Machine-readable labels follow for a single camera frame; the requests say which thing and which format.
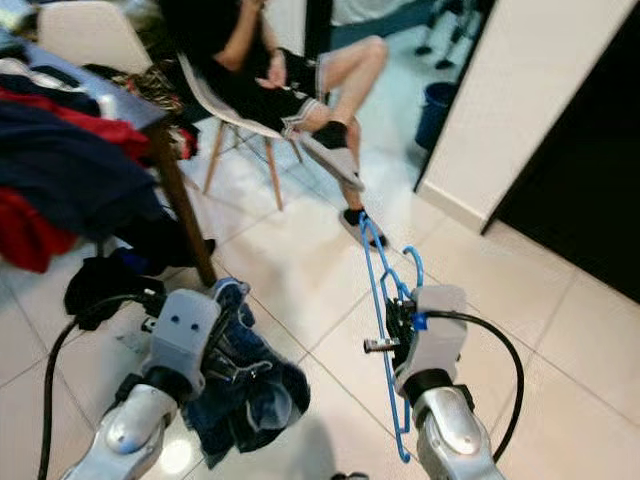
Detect blue plastic clothes hanger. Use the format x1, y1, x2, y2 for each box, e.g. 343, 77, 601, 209
358, 215, 424, 463

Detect blue denim shorts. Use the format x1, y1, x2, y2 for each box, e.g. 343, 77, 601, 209
180, 280, 311, 469

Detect grey slipper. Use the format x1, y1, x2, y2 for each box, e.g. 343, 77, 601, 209
298, 132, 364, 193
340, 208, 386, 249

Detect black clothing pile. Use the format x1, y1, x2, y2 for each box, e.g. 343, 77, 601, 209
65, 250, 161, 319

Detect brown wooden table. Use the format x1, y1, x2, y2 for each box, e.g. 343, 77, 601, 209
0, 40, 219, 288

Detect blue plastic bin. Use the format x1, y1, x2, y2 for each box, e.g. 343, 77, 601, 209
415, 82, 459, 151

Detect black cabinet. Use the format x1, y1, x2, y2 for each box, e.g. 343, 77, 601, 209
488, 0, 640, 304

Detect person in black shirt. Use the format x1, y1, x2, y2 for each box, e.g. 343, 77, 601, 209
160, 0, 391, 226

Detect patterned crumpled bag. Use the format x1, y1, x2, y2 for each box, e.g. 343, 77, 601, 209
128, 65, 191, 113

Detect white cloth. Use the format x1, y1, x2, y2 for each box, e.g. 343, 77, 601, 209
0, 57, 61, 91

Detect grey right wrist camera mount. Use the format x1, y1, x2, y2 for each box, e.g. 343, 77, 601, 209
395, 285, 469, 396

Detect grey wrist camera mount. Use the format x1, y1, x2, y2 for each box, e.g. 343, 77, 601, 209
150, 290, 223, 386
395, 285, 469, 396

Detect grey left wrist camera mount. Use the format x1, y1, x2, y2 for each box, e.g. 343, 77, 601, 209
150, 290, 223, 386

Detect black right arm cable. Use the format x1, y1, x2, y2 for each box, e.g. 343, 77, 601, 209
425, 310, 526, 461

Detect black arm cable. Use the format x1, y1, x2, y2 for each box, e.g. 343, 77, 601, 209
38, 292, 163, 480
425, 310, 526, 461

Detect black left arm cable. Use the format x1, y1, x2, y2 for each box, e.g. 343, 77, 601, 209
38, 292, 163, 480

